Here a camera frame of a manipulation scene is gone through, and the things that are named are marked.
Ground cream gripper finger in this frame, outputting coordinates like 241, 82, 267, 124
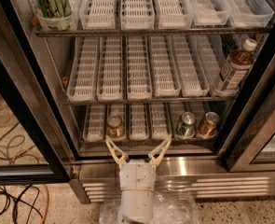
148, 136, 172, 169
105, 135, 129, 168

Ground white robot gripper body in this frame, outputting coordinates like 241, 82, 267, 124
119, 160, 156, 191

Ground orange can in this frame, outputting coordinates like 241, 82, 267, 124
106, 115, 123, 138
198, 111, 220, 138

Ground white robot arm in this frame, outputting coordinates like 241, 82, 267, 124
105, 135, 172, 224

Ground shelf tray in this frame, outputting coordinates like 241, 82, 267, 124
126, 36, 152, 100
172, 35, 210, 97
170, 103, 190, 140
36, 0, 82, 31
83, 105, 105, 142
120, 0, 155, 30
106, 104, 126, 141
79, 0, 117, 30
189, 0, 232, 26
154, 0, 194, 30
130, 104, 149, 141
227, 0, 274, 28
189, 102, 217, 140
97, 36, 123, 101
191, 34, 240, 98
148, 36, 181, 97
66, 36, 99, 103
150, 104, 171, 140

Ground stainless fridge cabinet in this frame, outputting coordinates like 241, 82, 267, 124
1, 0, 275, 203

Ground left glass fridge door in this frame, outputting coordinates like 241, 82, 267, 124
0, 0, 73, 185

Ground glass fridge door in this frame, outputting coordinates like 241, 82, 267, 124
0, 0, 73, 185
225, 40, 275, 173

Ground right glass fridge door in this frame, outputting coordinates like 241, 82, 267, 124
225, 40, 275, 173

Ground green tall can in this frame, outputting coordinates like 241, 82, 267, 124
38, 0, 72, 19

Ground clear plastic bin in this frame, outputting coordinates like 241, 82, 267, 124
99, 191, 200, 224

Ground brown tea bottle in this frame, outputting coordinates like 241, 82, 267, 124
214, 38, 257, 91

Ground orange floor cable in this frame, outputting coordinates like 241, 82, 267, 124
40, 184, 50, 224

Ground black floor cable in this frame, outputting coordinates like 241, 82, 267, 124
0, 184, 44, 224

